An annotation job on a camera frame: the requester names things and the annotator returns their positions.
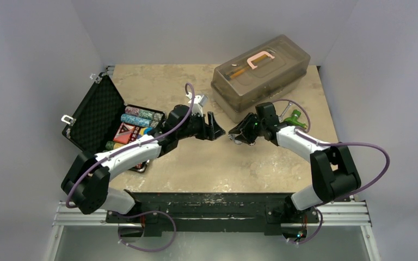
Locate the translucent brown tool box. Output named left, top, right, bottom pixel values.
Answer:
left=211, top=35, right=311, bottom=123

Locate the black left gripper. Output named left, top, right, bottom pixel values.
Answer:
left=176, top=110, right=224, bottom=141

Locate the black poker set case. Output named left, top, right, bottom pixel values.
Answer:
left=62, top=73, right=166, bottom=157

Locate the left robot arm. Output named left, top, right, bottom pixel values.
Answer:
left=61, top=95, right=225, bottom=222

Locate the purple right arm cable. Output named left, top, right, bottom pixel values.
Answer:
left=272, top=99, right=391, bottom=246

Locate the silver open-end wrench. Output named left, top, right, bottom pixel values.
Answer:
left=279, top=102, right=293, bottom=122

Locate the yellow blue chip row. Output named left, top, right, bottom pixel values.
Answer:
left=105, top=141, right=124, bottom=151

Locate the hammer inside tool box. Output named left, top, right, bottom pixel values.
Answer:
left=224, top=65, right=251, bottom=80

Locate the light blue chip row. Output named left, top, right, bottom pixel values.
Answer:
left=120, top=114, right=159, bottom=128

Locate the red dice row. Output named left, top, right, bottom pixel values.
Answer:
left=131, top=132, right=140, bottom=141

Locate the red playing card deck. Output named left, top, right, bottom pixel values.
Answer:
left=113, top=123, right=137, bottom=144

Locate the red white chip row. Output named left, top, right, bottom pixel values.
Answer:
left=134, top=162, right=147, bottom=172

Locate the green grey chip row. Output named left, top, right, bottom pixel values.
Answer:
left=125, top=105, right=164, bottom=121

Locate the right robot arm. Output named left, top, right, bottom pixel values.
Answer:
left=229, top=102, right=361, bottom=221

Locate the pink tool box handle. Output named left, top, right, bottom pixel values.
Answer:
left=246, top=51, right=275, bottom=70

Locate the green plastic faucet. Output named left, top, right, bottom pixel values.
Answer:
left=283, top=109, right=308, bottom=130

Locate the blue round button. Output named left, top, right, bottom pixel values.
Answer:
left=143, top=127, right=153, bottom=135

